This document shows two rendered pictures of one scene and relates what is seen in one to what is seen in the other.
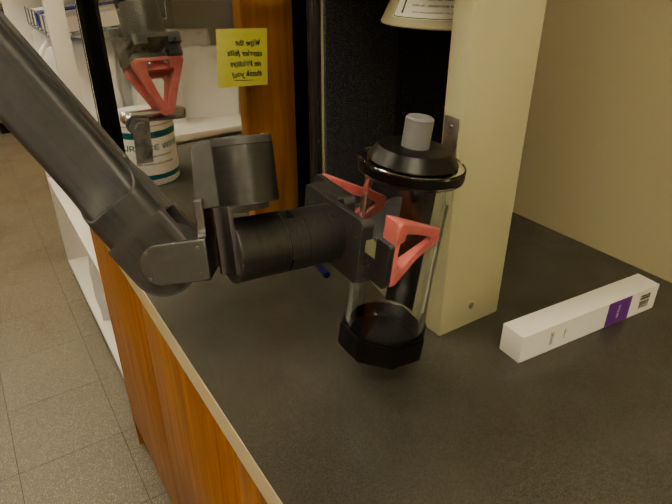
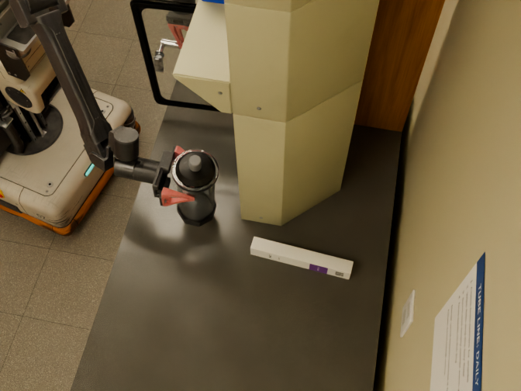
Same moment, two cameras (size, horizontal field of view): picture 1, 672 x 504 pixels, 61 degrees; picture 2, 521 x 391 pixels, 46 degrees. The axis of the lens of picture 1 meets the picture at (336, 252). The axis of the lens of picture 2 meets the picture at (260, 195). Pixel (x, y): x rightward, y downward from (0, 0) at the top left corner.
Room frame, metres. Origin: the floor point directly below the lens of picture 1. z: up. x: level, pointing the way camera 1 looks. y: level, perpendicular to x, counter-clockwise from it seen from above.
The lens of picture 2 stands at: (0.12, -0.72, 2.44)
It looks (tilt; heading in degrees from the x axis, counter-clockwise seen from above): 61 degrees down; 45
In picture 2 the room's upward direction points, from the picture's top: 1 degrees counter-clockwise
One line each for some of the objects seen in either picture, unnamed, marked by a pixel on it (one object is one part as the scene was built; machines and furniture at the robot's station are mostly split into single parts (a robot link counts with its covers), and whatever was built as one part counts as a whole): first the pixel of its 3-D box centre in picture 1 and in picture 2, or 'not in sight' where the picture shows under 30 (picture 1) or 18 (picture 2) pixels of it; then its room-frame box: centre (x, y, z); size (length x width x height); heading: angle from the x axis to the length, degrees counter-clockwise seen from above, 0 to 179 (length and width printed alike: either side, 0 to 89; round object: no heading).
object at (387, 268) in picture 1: (393, 236); (177, 189); (0.49, -0.06, 1.15); 0.09 x 0.07 x 0.07; 122
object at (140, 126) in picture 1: (141, 140); (158, 63); (0.71, 0.25, 1.18); 0.02 x 0.02 x 0.06; 35
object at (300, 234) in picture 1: (313, 235); (152, 171); (0.48, 0.02, 1.16); 0.10 x 0.07 x 0.07; 32
